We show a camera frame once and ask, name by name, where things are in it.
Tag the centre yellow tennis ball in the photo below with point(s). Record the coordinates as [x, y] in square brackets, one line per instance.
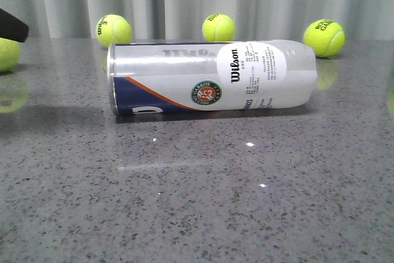
[218, 27]

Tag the white Wilson tennis ball can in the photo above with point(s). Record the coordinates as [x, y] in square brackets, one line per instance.
[209, 76]

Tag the yellow Wilson 3 tennis ball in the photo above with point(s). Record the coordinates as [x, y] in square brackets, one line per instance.
[113, 28]

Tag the grey pleated curtain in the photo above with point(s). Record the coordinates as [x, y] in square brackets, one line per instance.
[182, 19]

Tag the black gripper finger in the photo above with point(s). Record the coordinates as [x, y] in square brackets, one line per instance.
[12, 28]

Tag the far-left yellow tennis ball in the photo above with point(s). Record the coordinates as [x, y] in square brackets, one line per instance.
[9, 54]

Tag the Roland Garros yellow tennis ball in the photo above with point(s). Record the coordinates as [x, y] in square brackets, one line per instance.
[326, 37]

